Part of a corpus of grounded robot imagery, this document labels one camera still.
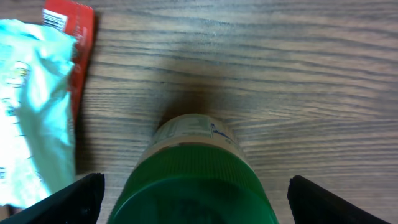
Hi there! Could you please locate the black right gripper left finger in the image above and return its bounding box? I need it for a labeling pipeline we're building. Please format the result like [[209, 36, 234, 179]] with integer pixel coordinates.
[[1, 173, 105, 224]]

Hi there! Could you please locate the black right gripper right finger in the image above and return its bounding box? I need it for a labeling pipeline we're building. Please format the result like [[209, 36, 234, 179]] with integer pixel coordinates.
[[287, 175, 388, 224]]

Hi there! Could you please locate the mint green wipes pack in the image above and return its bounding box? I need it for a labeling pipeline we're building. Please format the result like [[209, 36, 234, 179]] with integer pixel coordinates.
[[1, 19, 75, 208]]

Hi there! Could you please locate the green lid jar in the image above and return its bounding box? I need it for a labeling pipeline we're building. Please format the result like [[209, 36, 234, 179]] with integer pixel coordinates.
[[108, 114, 277, 223]]

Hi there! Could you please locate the red sachet stick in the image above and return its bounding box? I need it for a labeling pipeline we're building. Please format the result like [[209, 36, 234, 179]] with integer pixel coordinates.
[[42, 0, 95, 120]]

